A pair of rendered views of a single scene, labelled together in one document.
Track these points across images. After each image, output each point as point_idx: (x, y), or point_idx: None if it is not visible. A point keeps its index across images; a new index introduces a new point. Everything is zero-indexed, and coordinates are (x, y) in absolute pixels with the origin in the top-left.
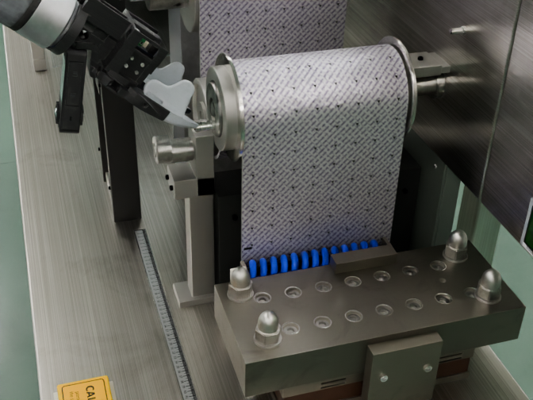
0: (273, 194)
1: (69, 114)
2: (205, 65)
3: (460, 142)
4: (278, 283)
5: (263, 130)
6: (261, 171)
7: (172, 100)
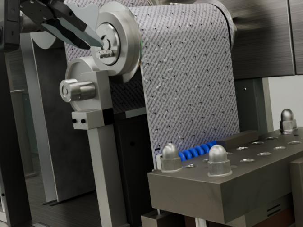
0: (165, 98)
1: (11, 29)
2: (71, 60)
3: (263, 52)
4: (193, 161)
5: (151, 41)
6: (155, 77)
7: (85, 18)
